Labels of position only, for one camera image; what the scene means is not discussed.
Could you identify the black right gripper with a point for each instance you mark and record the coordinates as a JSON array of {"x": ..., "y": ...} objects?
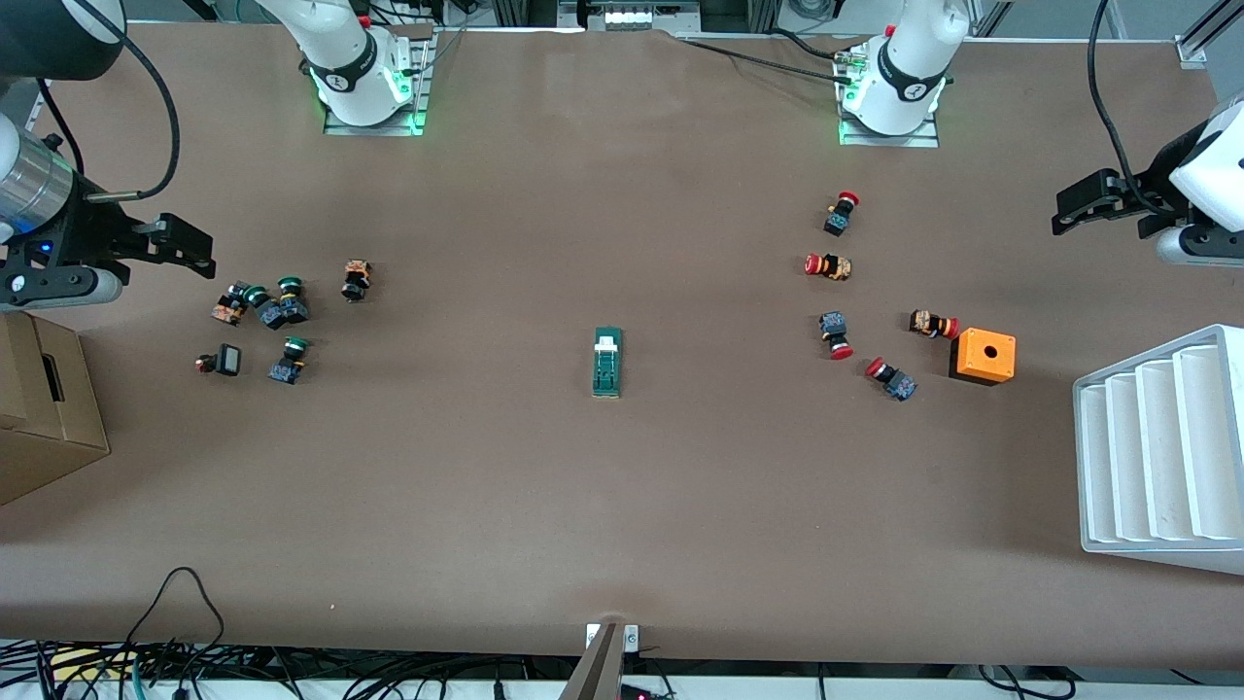
[{"x": 86, "y": 236}]

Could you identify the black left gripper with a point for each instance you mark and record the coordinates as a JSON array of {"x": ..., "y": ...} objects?
[{"x": 1158, "y": 180}]

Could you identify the green load switch module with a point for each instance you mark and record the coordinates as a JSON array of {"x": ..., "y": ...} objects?
[{"x": 607, "y": 365}]

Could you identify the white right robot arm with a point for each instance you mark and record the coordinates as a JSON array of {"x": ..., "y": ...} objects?
[{"x": 350, "y": 58}]

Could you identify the black button orange block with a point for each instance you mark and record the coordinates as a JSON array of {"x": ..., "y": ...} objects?
[
  {"x": 229, "y": 307},
  {"x": 356, "y": 280}
]

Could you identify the green button blue block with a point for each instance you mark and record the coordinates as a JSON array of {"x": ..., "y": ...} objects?
[
  {"x": 290, "y": 362},
  {"x": 293, "y": 301},
  {"x": 269, "y": 313}
]

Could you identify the red button orange block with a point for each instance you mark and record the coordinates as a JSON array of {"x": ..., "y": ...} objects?
[
  {"x": 831, "y": 266},
  {"x": 931, "y": 324}
]

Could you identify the brown cardboard box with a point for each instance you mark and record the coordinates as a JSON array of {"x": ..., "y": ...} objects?
[{"x": 44, "y": 418}]

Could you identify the red button blue block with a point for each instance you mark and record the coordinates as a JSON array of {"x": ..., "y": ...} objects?
[
  {"x": 836, "y": 332},
  {"x": 894, "y": 381},
  {"x": 840, "y": 216}
]

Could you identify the white stepped tray rack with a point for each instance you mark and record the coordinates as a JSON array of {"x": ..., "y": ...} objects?
[{"x": 1157, "y": 457}]

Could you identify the yellow tag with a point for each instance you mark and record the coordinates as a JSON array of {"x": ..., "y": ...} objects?
[{"x": 87, "y": 663}]

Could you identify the white connector block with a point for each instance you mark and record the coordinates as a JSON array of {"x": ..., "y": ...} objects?
[{"x": 627, "y": 17}]

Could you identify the black square red-tipped switch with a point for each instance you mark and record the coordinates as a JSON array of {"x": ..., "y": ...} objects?
[{"x": 228, "y": 361}]

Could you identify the orange button enclosure box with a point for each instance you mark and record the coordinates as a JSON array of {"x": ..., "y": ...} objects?
[{"x": 984, "y": 358}]

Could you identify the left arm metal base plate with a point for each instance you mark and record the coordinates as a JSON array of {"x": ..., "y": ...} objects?
[{"x": 904, "y": 142}]

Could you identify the aluminium frame rail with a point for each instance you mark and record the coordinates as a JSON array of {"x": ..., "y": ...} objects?
[{"x": 1205, "y": 34}]

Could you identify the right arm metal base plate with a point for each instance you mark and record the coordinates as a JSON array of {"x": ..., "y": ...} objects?
[{"x": 413, "y": 107}]

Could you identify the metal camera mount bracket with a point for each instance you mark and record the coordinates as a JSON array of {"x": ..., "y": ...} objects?
[{"x": 598, "y": 671}]

